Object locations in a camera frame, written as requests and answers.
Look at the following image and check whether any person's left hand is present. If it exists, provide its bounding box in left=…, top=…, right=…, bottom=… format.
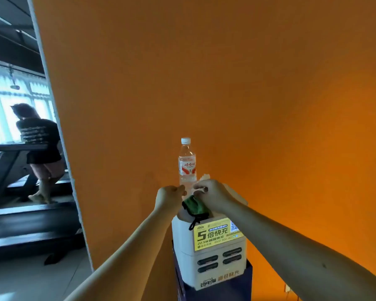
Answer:
left=153, top=184, right=188, bottom=218

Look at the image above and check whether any dark blue stand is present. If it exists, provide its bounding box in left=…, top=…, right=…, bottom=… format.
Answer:
left=173, top=247, right=253, bottom=301

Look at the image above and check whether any green cleaning cloth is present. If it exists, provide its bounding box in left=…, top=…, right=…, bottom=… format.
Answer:
left=182, top=194, right=212, bottom=231

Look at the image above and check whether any large bright window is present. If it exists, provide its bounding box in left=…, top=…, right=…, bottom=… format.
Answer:
left=0, top=62, right=57, bottom=145

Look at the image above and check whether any person's left forearm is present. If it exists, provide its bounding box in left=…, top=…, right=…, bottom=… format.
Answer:
left=64, top=209, right=176, bottom=301

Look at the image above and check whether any clear plastic water bottle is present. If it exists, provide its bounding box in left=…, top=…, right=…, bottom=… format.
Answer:
left=178, top=137, right=198, bottom=189

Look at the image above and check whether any black treadmill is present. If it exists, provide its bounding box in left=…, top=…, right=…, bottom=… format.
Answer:
left=0, top=143, right=86, bottom=258

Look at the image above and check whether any person's right hand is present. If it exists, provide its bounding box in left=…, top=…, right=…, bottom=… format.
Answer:
left=193, top=179, right=248, bottom=216

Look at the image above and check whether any person's right forearm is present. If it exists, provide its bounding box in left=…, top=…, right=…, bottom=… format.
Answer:
left=223, top=201, right=376, bottom=301

